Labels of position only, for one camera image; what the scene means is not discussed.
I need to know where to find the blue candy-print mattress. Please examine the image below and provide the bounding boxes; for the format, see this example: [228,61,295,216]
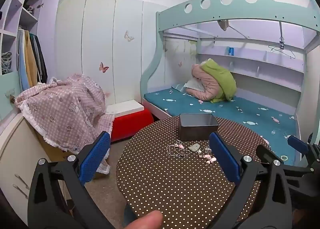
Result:
[144,88,302,168]

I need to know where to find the metal support rod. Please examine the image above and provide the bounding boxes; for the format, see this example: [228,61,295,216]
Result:
[228,25,251,39]

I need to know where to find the metal tin box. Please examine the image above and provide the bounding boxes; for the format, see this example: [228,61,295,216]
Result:
[178,113,218,142]

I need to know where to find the white pillow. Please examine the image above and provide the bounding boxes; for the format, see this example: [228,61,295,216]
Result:
[183,79,203,93]

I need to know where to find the teal bunk bed frame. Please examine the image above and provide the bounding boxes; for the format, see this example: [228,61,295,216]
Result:
[139,0,320,170]

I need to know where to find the white open shelf unit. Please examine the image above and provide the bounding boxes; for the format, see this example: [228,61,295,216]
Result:
[0,0,53,76]

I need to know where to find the cardboard box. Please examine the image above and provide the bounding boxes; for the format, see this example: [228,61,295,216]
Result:
[39,135,76,163]

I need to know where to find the white cabinet with handles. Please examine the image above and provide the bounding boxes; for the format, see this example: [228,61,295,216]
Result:
[0,111,75,226]

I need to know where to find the white bed wall shelves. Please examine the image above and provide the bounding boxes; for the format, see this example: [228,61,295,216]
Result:
[196,44,305,93]

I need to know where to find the person's left hand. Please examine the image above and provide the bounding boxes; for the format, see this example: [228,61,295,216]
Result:
[117,210,163,229]

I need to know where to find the yellow hanging garment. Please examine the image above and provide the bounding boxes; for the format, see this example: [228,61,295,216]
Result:
[24,30,38,88]

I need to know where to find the pink padded jacket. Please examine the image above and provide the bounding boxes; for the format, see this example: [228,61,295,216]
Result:
[186,64,221,101]

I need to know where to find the silver chain necklace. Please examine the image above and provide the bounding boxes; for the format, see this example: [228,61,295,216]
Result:
[166,144,192,160]

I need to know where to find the grey hanging bag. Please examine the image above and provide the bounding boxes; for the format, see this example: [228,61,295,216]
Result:
[216,19,229,31]

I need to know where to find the white flat box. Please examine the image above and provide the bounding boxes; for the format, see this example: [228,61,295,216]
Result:
[105,100,144,118]

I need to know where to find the dark hanging garments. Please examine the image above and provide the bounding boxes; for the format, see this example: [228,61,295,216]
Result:
[29,33,48,84]

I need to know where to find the light blue hanging garment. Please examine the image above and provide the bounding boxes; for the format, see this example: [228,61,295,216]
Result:
[17,30,30,90]

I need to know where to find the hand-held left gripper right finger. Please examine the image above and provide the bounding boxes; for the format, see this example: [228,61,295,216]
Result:
[209,132,293,229]

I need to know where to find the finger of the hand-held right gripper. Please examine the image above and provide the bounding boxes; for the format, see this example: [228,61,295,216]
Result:
[287,133,320,168]
[256,144,312,178]

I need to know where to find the white wardrobe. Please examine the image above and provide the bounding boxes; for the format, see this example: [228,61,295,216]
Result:
[54,0,166,110]

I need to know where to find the grey folded cloth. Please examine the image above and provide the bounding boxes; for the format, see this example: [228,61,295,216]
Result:
[1,51,12,74]

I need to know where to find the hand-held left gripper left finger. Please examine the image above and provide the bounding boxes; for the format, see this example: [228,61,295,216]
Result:
[27,131,113,229]

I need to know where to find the pink checkered blanket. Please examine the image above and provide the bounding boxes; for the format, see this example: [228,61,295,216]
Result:
[14,73,116,175]

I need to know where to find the round polka-dot table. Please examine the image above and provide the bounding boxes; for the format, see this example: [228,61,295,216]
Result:
[116,115,278,229]

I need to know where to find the red ottoman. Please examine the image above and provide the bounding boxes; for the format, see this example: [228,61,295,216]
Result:
[110,109,154,143]

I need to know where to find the wire clothes hanger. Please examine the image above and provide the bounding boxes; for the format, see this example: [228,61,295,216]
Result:
[268,35,296,60]

